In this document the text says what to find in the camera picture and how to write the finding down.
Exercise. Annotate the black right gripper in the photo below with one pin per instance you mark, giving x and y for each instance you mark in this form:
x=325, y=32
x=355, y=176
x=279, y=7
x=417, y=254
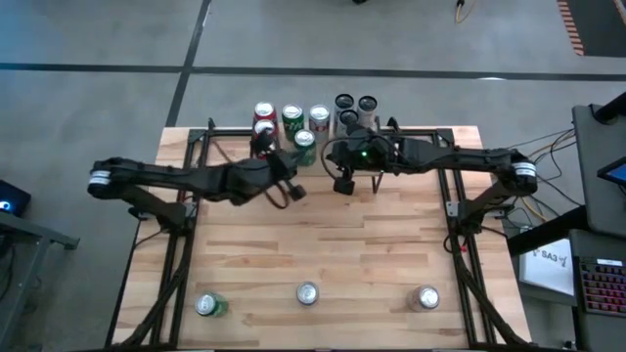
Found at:
x=367, y=151

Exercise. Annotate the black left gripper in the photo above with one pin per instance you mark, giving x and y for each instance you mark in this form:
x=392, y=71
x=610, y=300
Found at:
x=279, y=168

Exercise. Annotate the green Sprite can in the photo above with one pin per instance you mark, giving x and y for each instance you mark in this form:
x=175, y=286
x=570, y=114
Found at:
x=304, y=138
x=292, y=117
x=206, y=304

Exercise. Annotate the red Fanta strawberry can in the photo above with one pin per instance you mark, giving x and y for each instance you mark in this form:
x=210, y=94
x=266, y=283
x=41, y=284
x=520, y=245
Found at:
x=264, y=110
x=266, y=126
x=269, y=154

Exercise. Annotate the silver Diet Coke can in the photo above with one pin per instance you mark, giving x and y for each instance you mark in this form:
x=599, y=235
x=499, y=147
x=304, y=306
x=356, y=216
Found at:
x=307, y=292
x=319, y=122
x=427, y=296

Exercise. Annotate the slim Celsius Arctic Vibe can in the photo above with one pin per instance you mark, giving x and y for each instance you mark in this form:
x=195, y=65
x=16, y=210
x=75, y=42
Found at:
x=367, y=103
x=344, y=101
x=348, y=117

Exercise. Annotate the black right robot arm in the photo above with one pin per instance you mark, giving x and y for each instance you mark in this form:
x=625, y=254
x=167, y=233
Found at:
x=440, y=156

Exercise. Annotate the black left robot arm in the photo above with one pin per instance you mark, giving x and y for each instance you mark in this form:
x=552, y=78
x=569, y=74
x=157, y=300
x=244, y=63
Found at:
x=171, y=178

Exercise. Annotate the wooden shelf black metal legs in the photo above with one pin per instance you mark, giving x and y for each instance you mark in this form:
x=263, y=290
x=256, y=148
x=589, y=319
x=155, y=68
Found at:
x=313, y=172

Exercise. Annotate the black desk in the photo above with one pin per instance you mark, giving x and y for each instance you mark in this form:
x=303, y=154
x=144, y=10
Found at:
x=518, y=244

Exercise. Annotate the white paper sign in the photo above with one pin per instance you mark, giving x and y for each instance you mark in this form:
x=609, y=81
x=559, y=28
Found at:
x=548, y=269

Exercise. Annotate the grey metal side table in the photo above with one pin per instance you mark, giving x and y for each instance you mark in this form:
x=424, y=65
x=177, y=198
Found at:
x=44, y=234

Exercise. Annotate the grey desk panel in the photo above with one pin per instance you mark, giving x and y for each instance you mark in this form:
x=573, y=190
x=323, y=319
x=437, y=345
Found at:
x=601, y=210

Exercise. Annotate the black device with blue light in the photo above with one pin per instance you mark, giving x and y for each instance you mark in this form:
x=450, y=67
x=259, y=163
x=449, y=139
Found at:
x=17, y=195

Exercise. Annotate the tablet with blue screen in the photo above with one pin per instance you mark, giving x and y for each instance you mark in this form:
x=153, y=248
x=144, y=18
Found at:
x=617, y=172

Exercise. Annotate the black mat orange striped edge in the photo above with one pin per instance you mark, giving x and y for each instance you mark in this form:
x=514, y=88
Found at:
x=601, y=29

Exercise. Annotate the backlit black keyboard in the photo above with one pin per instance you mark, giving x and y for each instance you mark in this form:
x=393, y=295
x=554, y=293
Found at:
x=604, y=288

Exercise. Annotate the black aluminium frame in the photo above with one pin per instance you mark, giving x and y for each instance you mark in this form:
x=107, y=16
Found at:
x=445, y=133

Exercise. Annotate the silver metal frame bracket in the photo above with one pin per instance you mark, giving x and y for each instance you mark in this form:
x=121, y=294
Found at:
x=452, y=209

